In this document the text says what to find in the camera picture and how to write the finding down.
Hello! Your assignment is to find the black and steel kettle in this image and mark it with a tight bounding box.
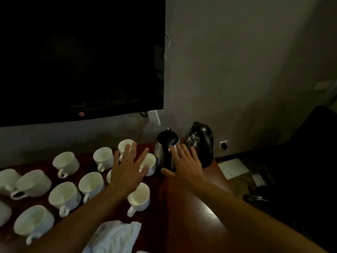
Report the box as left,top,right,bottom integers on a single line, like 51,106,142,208
184,121,214,168

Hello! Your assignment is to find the person's left hand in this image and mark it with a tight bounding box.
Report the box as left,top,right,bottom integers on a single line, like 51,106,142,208
109,142,150,196

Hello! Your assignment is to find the person's right forearm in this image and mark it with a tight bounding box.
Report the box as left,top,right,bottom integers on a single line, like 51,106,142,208
193,179,330,253

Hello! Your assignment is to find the white crumpled cloth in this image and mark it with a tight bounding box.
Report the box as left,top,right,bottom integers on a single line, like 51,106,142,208
82,220,142,253

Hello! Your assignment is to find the black wall television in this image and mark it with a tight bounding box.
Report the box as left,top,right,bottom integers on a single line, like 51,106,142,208
0,0,166,128

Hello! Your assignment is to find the small white card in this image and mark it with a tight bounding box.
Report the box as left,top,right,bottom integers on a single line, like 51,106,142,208
251,174,267,187

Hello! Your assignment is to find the shiny metal object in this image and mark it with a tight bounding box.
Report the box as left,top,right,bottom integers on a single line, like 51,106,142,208
243,194,269,203

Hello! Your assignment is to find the person's left forearm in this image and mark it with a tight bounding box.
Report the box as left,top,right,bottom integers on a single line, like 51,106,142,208
22,181,132,253

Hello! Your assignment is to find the thin white cable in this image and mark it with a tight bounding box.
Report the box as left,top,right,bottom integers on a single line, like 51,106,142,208
163,33,171,60

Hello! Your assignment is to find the black chair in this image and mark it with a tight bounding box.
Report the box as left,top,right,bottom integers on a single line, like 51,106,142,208
263,105,337,253

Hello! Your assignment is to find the steel kettle with black lid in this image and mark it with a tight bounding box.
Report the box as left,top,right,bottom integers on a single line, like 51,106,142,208
154,128,182,173

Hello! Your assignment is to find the dark red wooden table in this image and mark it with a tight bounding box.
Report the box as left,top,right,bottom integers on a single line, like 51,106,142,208
0,141,237,253

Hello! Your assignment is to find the person's right hand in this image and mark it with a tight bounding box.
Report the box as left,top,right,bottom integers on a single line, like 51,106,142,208
160,143,208,193

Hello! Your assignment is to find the white paper sheet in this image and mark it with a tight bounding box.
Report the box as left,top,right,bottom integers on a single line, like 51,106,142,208
218,158,250,181

